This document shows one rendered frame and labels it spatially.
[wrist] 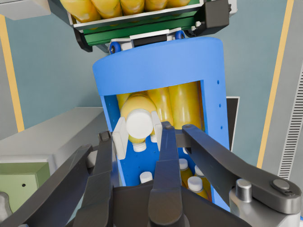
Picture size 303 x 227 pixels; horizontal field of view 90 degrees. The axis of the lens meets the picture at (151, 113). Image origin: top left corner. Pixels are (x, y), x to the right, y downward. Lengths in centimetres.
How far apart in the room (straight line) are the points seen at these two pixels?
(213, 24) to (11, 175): 71
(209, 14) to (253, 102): 145
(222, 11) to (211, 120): 36
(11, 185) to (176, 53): 56
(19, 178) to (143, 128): 44
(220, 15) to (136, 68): 36
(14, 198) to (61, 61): 121
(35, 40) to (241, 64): 186
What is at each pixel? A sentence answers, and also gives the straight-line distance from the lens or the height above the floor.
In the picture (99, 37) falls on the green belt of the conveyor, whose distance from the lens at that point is 60.
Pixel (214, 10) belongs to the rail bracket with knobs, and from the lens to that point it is 54.
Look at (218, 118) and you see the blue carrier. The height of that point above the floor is 121.
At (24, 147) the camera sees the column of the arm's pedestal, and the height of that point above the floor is 88.
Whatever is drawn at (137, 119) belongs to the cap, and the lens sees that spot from 21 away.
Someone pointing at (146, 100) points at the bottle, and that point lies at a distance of 26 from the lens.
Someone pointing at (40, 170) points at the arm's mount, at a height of 104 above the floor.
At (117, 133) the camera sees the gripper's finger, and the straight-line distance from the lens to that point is 16.
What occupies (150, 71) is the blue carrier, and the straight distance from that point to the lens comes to 23.
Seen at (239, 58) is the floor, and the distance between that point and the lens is 176.
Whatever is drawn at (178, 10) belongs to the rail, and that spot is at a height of 98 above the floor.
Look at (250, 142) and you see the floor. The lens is 200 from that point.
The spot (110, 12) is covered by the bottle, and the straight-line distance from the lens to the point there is 49.
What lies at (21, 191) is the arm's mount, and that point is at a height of 106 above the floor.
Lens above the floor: 146
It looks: 77 degrees down
